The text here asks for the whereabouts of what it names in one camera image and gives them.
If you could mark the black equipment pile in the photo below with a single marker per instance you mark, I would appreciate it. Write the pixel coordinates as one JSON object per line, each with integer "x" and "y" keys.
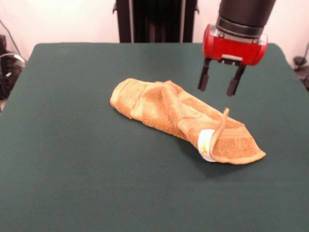
{"x": 8, "y": 72}

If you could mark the dark green table cloth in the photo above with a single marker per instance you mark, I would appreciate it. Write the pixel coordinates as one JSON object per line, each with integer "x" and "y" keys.
{"x": 96, "y": 181}

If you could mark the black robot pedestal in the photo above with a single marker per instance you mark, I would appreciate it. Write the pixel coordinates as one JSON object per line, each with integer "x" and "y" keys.
{"x": 154, "y": 21}

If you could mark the tan terry towel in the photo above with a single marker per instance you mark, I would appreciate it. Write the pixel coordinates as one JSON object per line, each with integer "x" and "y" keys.
{"x": 154, "y": 104}

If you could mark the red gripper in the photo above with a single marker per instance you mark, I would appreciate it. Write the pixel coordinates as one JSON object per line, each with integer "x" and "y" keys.
{"x": 234, "y": 50}

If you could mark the black stand base foot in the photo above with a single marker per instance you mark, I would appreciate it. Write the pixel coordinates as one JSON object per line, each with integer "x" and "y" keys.
{"x": 300, "y": 60}

